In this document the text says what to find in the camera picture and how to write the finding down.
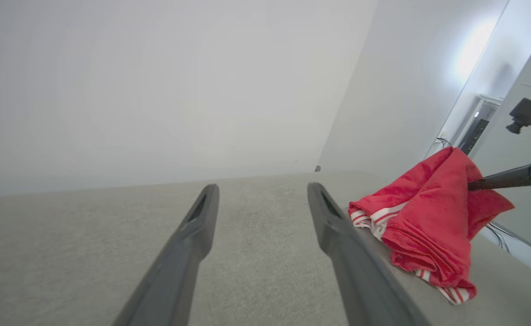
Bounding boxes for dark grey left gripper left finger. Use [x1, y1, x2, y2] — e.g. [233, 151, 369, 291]
[111, 183, 220, 326]

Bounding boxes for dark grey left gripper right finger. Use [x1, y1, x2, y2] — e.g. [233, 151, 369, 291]
[307, 182, 430, 326]

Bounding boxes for red shirt with white sleeves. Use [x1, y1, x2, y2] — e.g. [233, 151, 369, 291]
[348, 146, 515, 305]

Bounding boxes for white box appliance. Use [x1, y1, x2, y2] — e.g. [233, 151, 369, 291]
[457, 94, 502, 155]

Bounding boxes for black floor cables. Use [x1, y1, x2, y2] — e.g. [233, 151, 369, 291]
[486, 221, 513, 252]

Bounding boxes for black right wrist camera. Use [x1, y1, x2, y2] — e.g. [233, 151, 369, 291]
[506, 97, 531, 134]

